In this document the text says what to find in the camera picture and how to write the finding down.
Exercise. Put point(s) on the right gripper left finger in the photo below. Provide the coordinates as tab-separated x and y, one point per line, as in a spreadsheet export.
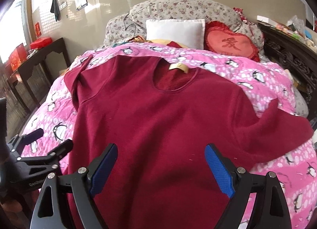
52	209

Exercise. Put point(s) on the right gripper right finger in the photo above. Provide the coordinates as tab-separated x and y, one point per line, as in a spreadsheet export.
270	208

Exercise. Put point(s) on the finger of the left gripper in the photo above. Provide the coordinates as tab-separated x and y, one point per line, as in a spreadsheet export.
17	143
50	161

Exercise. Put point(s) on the dark red fleece sweater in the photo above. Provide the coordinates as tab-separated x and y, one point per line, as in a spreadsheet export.
161	121

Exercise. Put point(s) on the red bag on table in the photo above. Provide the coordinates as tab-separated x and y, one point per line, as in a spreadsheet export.
17	57

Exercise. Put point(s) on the red gift box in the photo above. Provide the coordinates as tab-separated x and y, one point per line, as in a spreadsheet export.
41	43

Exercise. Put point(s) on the yellow and red blanket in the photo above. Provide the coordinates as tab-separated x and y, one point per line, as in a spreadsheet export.
140	39

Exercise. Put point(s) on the carved dark wooden headboard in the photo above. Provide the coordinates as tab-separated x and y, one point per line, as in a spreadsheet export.
293	55

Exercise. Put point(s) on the red heart shaped cushion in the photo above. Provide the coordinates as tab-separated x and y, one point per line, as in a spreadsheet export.
218	38

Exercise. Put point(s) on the white square pillow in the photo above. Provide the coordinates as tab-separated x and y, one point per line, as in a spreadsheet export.
187	32

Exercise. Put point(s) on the dark cloth hanging on wall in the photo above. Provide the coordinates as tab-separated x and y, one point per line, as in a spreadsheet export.
55	10

